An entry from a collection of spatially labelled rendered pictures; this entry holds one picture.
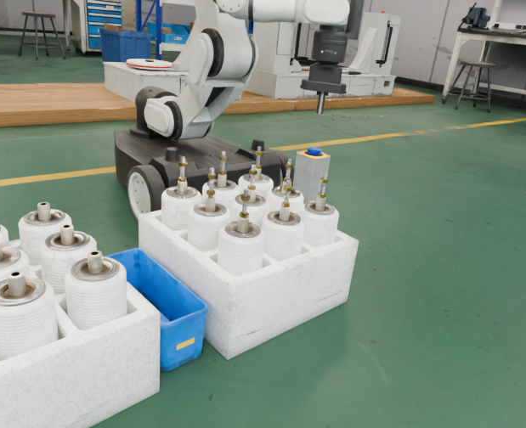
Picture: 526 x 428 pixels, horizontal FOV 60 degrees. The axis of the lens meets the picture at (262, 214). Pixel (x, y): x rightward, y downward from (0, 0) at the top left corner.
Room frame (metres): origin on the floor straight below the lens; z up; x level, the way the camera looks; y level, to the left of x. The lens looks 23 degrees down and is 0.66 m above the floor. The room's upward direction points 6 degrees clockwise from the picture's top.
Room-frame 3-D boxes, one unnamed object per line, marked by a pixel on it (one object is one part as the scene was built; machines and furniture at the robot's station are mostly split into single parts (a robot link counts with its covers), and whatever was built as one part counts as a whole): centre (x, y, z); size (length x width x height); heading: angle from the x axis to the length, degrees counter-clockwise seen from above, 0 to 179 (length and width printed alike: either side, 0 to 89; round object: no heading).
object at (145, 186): (1.34, 0.37, 0.10); 0.20 x 0.05 x 0.20; 41
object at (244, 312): (1.02, 0.03, 0.09); 0.39 x 0.39 x 0.18; 43
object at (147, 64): (3.21, 0.87, 0.29); 0.30 x 0.30 x 0.06
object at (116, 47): (5.48, 1.76, 0.19); 0.50 x 0.41 x 0.37; 45
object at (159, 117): (1.72, 0.35, 0.28); 0.21 x 0.20 x 0.13; 41
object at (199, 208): (0.94, 0.12, 0.25); 0.08 x 0.08 x 0.01
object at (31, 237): (0.81, 0.43, 0.16); 0.10 x 0.10 x 0.18
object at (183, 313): (0.82, 0.22, 0.06); 0.30 x 0.11 x 0.12; 44
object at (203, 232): (0.94, 0.12, 0.16); 0.10 x 0.10 x 0.18
